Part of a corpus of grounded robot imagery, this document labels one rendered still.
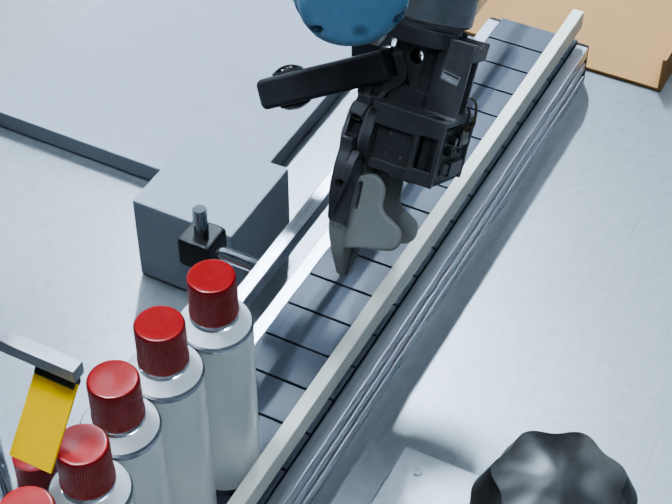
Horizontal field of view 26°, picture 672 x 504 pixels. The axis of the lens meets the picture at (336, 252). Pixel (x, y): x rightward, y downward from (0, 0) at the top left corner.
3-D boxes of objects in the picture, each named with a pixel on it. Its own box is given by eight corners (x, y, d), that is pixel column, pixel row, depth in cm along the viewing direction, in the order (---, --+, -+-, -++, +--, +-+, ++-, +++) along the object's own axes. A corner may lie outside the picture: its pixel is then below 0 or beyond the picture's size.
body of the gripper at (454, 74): (426, 198, 110) (467, 43, 106) (325, 163, 113) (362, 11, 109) (459, 185, 117) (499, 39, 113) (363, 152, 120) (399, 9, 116)
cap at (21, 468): (8, 482, 115) (1, 456, 112) (39, 454, 116) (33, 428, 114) (39, 503, 113) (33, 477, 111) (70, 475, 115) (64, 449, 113)
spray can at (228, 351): (241, 505, 107) (227, 313, 93) (180, 480, 108) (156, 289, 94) (273, 454, 110) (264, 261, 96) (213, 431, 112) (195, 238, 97)
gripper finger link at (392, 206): (394, 293, 116) (423, 184, 114) (329, 268, 118) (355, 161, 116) (408, 285, 119) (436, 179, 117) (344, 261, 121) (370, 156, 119)
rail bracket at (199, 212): (262, 386, 122) (254, 244, 110) (187, 356, 124) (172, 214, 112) (281, 360, 124) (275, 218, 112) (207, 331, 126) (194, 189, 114)
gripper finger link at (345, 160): (337, 228, 112) (364, 119, 110) (319, 221, 113) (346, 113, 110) (361, 218, 117) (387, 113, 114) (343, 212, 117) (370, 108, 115)
